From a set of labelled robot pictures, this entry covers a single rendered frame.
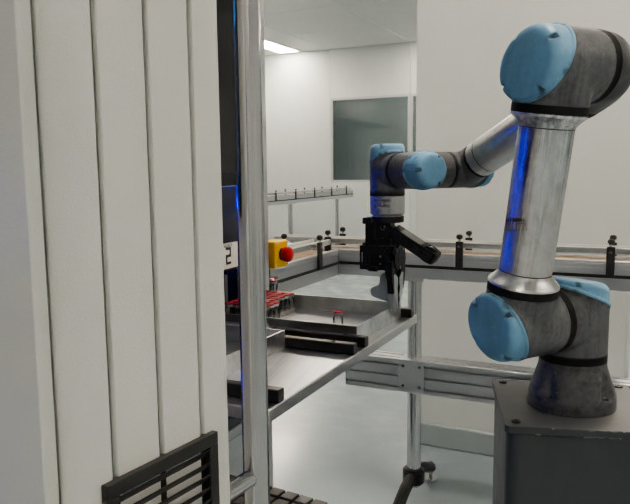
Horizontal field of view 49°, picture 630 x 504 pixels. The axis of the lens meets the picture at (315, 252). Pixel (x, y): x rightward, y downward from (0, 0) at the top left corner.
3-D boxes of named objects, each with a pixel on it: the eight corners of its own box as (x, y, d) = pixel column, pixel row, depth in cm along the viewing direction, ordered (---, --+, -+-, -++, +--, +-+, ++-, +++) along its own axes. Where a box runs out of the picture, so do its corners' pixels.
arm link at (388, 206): (409, 195, 149) (397, 196, 142) (409, 216, 150) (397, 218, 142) (377, 195, 152) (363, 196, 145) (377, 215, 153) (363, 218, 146)
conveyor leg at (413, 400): (397, 487, 247) (398, 277, 238) (405, 477, 255) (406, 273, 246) (422, 492, 243) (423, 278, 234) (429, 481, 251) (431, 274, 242)
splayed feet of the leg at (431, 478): (379, 534, 229) (379, 495, 227) (422, 474, 274) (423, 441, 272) (402, 540, 226) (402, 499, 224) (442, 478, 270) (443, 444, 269)
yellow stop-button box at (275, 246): (251, 268, 181) (251, 240, 180) (265, 264, 188) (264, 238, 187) (276, 269, 178) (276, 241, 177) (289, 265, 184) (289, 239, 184)
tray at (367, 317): (210, 328, 147) (210, 312, 147) (270, 306, 170) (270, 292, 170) (356, 344, 132) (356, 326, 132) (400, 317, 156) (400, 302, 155)
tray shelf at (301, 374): (25, 381, 117) (24, 370, 117) (241, 306, 180) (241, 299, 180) (269, 423, 97) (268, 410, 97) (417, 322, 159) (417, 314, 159)
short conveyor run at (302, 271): (240, 312, 182) (238, 253, 180) (192, 307, 189) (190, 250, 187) (342, 275, 243) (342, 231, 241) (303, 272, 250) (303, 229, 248)
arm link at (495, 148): (654, 20, 110) (465, 152, 152) (608, 13, 105) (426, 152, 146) (678, 83, 107) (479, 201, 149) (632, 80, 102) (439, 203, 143)
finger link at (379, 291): (373, 311, 152) (373, 270, 151) (398, 313, 149) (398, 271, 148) (368, 314, 149) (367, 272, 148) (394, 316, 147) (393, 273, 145)
